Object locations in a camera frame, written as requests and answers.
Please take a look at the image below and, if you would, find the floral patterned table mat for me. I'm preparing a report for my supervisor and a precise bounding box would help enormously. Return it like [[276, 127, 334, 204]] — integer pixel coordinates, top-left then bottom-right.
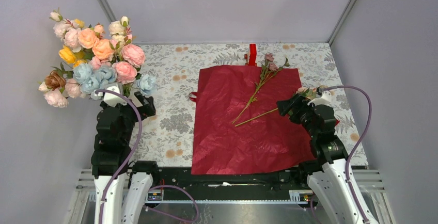
[[109, 43, 368, 168]]

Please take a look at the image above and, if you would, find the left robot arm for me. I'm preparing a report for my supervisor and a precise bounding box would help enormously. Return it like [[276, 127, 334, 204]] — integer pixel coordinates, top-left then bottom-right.
[[91, 90, 156, 223]]

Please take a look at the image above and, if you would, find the brown rose stem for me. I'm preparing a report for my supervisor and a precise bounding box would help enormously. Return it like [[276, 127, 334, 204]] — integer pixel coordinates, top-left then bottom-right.
[[44, 62, 73, 90]]

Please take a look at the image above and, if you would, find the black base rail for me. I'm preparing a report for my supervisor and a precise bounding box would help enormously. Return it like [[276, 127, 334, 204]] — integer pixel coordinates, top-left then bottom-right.
[[128, 166, 324, 202]]

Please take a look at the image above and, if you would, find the brown and red wrapping paper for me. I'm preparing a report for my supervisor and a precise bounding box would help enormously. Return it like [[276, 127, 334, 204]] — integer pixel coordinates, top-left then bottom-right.
[[191, 66, 314, 175]]

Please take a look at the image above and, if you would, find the light blue flower stem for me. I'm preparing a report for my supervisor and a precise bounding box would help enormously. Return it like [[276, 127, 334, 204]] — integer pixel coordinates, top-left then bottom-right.
[[73, 63, 157, 97]]

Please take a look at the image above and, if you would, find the peach rose stem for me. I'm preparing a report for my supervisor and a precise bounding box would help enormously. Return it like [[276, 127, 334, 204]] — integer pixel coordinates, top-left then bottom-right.
[[234, 87, 333, 127]]

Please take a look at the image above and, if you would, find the small blue bud stem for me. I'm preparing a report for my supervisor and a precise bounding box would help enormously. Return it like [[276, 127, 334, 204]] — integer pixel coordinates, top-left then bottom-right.
[[232, 53, 290, 124]]

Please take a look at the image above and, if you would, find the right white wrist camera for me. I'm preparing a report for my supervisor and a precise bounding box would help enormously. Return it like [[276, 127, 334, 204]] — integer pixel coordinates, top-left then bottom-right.
[[307, 91, 332, 106]]

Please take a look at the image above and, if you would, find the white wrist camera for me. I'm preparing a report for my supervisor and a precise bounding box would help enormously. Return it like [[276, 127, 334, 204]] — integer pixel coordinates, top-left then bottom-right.
[[95, 83, 127, 107], [307, 91, 332, 106]]

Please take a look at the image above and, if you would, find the pastel rose bunch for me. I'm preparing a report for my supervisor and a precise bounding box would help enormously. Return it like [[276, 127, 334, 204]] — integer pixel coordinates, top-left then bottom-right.
[[38, 10, 146, 108]]

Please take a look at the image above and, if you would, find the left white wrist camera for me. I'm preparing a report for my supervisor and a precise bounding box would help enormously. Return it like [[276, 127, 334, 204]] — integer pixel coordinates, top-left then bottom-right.
[[95, 83, 127, 107]]

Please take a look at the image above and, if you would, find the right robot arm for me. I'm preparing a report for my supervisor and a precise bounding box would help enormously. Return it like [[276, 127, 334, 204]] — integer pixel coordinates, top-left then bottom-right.
[[276, 94, 378, 223]]

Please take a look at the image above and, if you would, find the slotted white cable duct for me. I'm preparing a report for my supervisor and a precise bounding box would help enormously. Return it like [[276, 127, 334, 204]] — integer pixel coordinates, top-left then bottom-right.
[[145, 192, 310, 204]]

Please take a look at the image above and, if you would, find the pink rose stem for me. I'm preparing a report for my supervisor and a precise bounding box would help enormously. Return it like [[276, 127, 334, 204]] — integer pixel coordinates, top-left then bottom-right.
[[112, 61, 137, 84]]

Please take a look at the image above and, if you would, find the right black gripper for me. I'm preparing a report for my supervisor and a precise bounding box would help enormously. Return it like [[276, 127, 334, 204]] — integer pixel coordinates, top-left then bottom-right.
[[276, 92, 318, 138]]

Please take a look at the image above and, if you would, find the red toy block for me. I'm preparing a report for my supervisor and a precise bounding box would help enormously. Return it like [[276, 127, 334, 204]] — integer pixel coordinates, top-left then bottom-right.
[[244, 43, 257, 66]]

